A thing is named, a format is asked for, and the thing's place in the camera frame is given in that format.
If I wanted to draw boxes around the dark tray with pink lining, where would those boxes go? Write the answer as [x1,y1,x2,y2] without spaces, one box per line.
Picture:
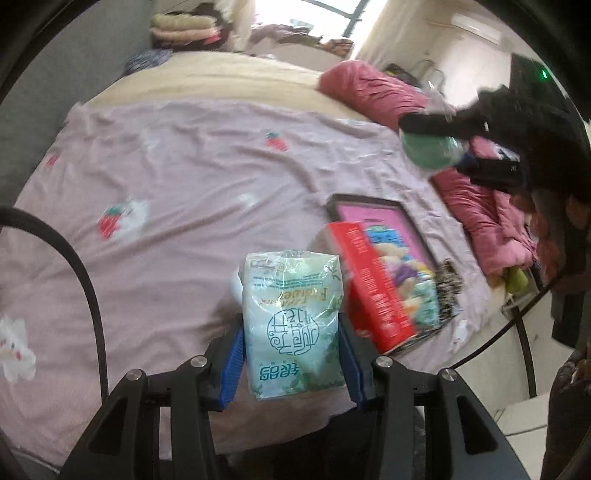
[325,194,465,356]

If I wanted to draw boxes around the beige curtain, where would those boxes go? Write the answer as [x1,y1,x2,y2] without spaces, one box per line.
[215,0,257,51]
[355,0,402,61]

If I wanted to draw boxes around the leopard print scrunchie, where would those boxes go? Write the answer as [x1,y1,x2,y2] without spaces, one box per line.
[434,258,465,324]

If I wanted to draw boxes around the grey quilted headboard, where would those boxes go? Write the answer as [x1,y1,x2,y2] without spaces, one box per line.
[0,0,158,153]

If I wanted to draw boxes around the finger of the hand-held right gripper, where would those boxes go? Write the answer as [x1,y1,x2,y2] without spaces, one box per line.
[398,106,485,139]
[455,154,527,190]

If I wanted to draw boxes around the green puff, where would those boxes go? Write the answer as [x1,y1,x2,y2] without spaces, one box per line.
[401,131,465,170]

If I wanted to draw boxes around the beige bed sheet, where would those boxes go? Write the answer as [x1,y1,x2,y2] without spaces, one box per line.
[85,50,370,123]

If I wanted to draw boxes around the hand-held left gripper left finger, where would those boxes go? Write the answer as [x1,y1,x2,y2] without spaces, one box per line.
[60,323,245,480]

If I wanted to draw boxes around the clothes on window sill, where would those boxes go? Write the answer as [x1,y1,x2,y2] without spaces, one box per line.
[252,23,354,56]

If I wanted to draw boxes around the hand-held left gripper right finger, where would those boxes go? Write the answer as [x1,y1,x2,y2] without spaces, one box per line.
[338,318,529,480]

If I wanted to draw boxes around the red tissue box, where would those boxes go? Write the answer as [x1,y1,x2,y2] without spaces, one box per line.
[325,220,416,355]

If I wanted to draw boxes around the dark patterned cloth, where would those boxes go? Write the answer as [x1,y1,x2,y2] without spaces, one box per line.
[126,48,172,73]

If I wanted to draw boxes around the white metal rack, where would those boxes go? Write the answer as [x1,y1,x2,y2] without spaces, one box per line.
[385,58,446,93]

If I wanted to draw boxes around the pink comforter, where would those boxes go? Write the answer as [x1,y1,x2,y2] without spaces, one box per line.
[318,60,541,278]

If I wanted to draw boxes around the yellow green cloth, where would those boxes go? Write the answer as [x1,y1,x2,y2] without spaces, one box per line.
[492,265,532,296]

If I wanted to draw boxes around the pile of folded clothes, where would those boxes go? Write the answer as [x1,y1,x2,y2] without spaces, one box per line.
[148,11,222,44]

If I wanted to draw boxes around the white air conditioner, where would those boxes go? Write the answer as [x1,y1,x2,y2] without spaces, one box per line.
[450,13,502,44]

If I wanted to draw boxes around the tall teal tissue pack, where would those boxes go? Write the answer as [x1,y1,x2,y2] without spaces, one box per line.
[239,250,347,400]

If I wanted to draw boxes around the pink strawberry bedsheet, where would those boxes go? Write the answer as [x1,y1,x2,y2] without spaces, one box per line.
[0,100,492,467]

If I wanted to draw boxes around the person's right hand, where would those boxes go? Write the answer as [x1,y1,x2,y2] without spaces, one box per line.
[517,187,578,289]

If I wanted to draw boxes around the yellow duck plush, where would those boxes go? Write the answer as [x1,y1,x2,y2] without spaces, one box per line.
[399,295,423,324]

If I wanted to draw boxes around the black cable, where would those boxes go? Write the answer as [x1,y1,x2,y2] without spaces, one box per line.
[441,277,557,398]
[0,206,109,402]

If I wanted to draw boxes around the window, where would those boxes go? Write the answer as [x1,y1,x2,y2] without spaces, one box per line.
[259,0,386,33]

